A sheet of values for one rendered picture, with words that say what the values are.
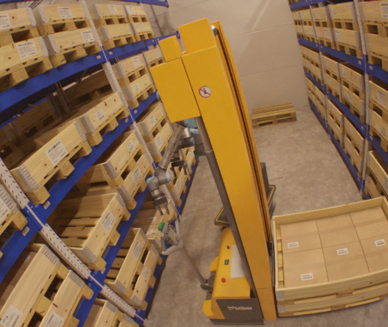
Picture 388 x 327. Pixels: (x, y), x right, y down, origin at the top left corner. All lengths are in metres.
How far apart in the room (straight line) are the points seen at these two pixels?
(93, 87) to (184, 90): 2.70
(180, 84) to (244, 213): 0.73
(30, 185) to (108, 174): 1.04
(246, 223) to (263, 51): 5.90
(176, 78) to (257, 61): 5.97
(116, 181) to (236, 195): 1.72
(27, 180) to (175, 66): 1.38
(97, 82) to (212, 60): 2.73
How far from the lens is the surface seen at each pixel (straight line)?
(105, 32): 3.26
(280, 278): 2.15
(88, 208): 3.08
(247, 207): 1.21
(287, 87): 7.08
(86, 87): 3.62
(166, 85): 0.94
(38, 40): 2.36
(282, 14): 6.83
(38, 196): 1.92
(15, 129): 3.37
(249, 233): 1.37
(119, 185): 2.65
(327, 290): 2.02
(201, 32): 0.94
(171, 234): 2.07
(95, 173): 2.72
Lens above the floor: 2.70
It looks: 29 degrees down
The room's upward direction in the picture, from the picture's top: 21 degrees counter-clockwise
